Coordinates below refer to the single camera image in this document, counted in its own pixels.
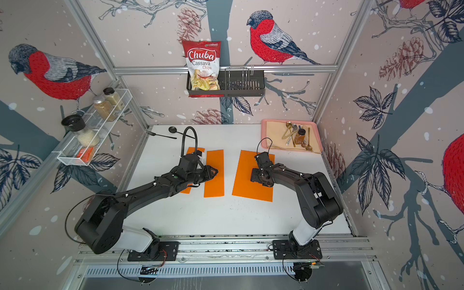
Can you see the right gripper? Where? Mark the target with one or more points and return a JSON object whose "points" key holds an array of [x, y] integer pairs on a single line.
{"points": [[254, 171]]}

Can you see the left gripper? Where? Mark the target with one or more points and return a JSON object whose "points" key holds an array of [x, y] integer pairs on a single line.
{"points": [[208, 172]]}

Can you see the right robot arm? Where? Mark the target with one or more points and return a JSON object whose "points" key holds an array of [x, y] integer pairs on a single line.
{"points": [[318, 202]]}

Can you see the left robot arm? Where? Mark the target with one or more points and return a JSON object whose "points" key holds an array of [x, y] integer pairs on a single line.
{"points": [[101, 225]]}

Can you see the black spoon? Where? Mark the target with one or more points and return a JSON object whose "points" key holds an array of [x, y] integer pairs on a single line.
{"points": [[174, 130]]}

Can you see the pink tray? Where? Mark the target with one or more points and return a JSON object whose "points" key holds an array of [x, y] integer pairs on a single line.
{"points": [[290, 136]]}

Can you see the small amber bottle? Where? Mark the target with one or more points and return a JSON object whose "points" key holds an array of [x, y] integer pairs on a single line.
{"points": [[299, 138]]}

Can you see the black fork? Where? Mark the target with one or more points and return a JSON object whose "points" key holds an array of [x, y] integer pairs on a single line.
{"points": [[159, 135]]}

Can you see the brown spice jar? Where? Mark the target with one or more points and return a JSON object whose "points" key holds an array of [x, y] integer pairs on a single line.
{"points": [[104, 108]]}

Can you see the small red packet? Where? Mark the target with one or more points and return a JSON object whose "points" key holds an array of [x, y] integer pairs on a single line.
{"points": [[86, 154]]}

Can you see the tan spice jar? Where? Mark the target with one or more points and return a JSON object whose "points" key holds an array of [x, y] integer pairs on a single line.
{"points": [[114, 98]]}

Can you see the black lid rice jar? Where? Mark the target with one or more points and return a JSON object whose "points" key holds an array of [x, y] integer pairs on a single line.
{"points": [[85, 136]]}

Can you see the red cassava chips bag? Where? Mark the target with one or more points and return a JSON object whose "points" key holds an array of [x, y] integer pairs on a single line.
{"points": [[203, 63]]}

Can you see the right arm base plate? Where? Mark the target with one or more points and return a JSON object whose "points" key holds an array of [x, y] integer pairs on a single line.
{"points": [[285, 249]]}

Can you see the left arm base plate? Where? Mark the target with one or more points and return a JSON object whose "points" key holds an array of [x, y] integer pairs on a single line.
{"points": [[158, 251]]}

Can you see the black wire wall basket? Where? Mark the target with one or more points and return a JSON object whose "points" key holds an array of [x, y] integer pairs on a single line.
{"points": [[231, 83]]}

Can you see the clear acrylic wall shelf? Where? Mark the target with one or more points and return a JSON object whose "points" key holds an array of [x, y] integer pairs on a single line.
{"points": [[67, 155]]}

